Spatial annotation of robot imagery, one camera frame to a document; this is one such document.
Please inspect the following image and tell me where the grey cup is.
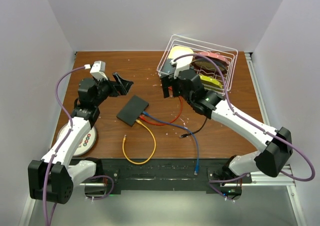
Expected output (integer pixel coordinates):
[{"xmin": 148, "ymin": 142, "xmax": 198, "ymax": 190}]
[{"xmin": 161, "ymin": 59, "xmax": 176, "ymax": 75}]

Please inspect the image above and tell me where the red ethernet cable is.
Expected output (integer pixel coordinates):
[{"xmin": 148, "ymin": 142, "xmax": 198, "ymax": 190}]
[{"xmin": 139, "ymin": 86, "xmax": 184, "ymax": 126}]

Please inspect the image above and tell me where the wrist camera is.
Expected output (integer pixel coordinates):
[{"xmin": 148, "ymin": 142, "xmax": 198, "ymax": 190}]
[
  {"xmin": 170, "ymin": 53, "xmax": 194, "ymax": 79},
  {"xmin": 90, "ymin": 61, "xmax": 107, "ymax": 81}
]

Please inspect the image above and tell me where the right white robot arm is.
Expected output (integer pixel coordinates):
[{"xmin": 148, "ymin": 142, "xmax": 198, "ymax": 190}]
[{"xmin": 160, "ymin": 69, "xmax": 293, "ymax": 182}]

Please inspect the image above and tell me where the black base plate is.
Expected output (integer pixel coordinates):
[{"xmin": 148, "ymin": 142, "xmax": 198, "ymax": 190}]
[{"xmin": 74, "ymin": 157, "xmax": 252, "ymax": 195}]

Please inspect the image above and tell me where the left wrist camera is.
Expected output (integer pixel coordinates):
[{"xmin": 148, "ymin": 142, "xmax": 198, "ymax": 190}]
[{"xmin": 90, "ymin": 61, "xmax": 107, "ymax": 81}]

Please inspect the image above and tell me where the pink plate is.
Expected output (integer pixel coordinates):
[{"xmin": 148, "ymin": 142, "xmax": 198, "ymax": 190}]
[{"xmin": 197, "ymin": 52, "xmax": 229, "ymax": 64}]

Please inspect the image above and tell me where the dark brown plate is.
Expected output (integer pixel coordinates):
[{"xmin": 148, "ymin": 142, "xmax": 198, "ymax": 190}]
[{"xmin": 191, "ymin": 58, "xmax": 227, "ymax": 74}]

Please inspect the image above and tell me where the green plate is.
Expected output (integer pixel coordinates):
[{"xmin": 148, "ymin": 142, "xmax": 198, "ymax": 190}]
[{"xmin": 199, "ymin": 74, "xmax": 223, "ymax": 90}]

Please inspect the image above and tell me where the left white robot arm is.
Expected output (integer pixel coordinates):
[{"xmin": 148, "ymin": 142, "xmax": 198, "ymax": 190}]
[{"xmin": 27, "ymin": 73, "xmax": 133, "ymax": 204}]

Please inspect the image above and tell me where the black network switch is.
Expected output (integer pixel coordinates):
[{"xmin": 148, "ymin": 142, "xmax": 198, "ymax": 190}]
[{"xmin": 116, "ymin": 95, "xmax": 149, "ymax": 127}]

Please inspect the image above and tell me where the blue ethernet cable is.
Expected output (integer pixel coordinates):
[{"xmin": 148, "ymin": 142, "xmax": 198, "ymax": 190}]
[{"xmin": 142, "ymin": 111, "xmax": 201, "ymax": 176}]

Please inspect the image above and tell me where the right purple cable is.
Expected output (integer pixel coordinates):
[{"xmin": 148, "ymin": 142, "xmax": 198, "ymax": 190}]
[{"xmin": 169, "ymin": 53, "xmax": 316, "ymax": 182}]

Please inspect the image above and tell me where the yellow ethernet cable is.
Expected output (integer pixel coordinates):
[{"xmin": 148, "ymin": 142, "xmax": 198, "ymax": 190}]
[{"xmin": 121, "ymin": 119, "xmax": 157, "ymax": 165}]

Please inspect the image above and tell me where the white round tape roll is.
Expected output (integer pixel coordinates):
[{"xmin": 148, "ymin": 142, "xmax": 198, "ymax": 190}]
[{"xmin": 58, "ymin": 125, "xmax": 98, "ymax": 157}]

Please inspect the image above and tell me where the white wire dish rack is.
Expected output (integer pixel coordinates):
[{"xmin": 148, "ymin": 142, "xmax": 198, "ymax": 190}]
[{"xmin": 156, "ymin": 35, "xmax": 239, "ymax": 95}]

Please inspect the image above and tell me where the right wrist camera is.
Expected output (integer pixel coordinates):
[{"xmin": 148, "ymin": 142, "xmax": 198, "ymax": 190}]
[{"xmin": 170, "ymin": 53, "xmax": 194, "ymax": 79}]

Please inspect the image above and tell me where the black ethernet cable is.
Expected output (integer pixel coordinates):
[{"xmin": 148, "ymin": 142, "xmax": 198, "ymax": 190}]
[{"xmin": 179, "ymin": 117, "xmax": 209, "ymax": 139}]

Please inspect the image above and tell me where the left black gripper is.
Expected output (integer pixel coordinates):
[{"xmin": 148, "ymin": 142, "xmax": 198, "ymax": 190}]
[{"xmin": 92, "ymin": 72, "xmax": 133, "ymax": 106}]

